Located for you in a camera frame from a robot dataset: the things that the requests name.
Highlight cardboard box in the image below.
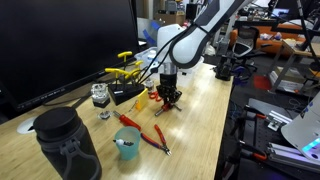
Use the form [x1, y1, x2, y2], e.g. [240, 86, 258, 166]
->
[154, 12, 186, 28]

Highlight black table clamp mount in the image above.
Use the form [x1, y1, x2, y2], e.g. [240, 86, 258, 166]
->
[213, 52, 236, 82]

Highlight black hex key stand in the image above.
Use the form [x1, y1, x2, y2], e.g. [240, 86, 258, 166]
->
[107, 83, 145, 107]

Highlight yellow plastic block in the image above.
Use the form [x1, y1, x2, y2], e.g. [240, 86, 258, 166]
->
[134, 88, 149, 111]

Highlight grey mesh office chair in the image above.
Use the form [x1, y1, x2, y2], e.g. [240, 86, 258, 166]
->
[232, 25, 260, 58]

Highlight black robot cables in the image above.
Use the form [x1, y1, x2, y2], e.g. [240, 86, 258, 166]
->
[135, 24, 199, 86]

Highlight black clamp orange handle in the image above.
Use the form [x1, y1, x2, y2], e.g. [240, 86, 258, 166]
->
[244, 105, 268, 121]
[238, 140, 268, 162]

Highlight clear plastic storage bin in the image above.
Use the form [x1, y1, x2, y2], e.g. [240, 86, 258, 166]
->
[134, 46, 205, 76]

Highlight metal hex nut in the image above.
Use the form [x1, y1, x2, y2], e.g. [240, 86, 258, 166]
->
[97, 110, 112, 121]

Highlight red handled scissors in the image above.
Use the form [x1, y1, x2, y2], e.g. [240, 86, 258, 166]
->
[148, 90, 162, 102]

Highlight small metal cylinder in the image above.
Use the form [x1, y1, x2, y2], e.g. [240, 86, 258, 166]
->
[144, 78, 155, 93]

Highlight silver metal bracket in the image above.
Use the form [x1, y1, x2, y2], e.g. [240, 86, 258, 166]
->
[266, 110, 293, 132]

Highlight black and white marker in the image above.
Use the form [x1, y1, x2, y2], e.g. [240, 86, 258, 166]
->
[112, 138, 135, 148]

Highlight teal plastic cup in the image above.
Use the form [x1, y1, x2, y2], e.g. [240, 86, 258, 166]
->
[113, 126, 142, 161]

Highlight wooden side table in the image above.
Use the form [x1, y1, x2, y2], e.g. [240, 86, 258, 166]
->
[281, 39, 320, 61]

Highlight aluminium extrusion rail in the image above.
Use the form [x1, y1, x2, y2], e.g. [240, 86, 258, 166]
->
[266, 142, 320, 174]

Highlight orange sofa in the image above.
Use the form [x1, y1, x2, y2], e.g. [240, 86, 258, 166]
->
[229, 24, 311, 55]

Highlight black insulated water bottle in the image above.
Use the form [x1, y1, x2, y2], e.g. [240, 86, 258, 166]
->
[32, 106, 103, 180]

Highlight large black monitor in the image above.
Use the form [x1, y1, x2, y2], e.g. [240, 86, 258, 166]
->
[0, 0, 141, 113]

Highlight small metal pin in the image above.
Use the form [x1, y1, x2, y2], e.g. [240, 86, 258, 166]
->
[128, 101, 138, 113]

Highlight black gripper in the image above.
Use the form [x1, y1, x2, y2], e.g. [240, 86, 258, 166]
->
[156, 73, 183, 108]

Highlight short red handled screwdriver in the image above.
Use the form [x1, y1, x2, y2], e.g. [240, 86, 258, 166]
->
[154, 101, 175, 118]

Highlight long red handled screwdriver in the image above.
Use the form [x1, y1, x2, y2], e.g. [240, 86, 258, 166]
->
[112, 110, 142, 132]

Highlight white desk cable grommet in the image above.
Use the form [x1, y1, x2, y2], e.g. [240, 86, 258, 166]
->
[16, 116, 38, 135]

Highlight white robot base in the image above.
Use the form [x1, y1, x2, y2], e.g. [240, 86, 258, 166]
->
[280, 91, 320, 166]

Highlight red blue handled pliers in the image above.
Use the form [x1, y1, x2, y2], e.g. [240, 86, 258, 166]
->
[139, 124, 172, 157]

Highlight clear panel with blue tape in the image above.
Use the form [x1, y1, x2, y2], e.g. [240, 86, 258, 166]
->
[137, 17, 162, 47]

